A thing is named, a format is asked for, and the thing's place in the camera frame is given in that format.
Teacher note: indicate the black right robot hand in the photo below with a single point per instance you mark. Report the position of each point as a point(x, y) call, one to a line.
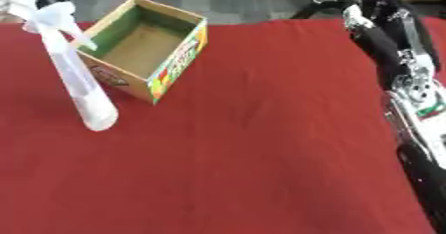
point(388, 50)

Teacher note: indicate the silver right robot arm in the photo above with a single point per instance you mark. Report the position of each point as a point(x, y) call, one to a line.
point(427, 135)

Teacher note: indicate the cardboard box with green inside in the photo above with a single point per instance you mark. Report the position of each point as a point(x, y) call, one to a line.
point(145, 50)

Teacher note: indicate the white spray bottle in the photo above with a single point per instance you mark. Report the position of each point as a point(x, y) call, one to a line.
point(78, 82)

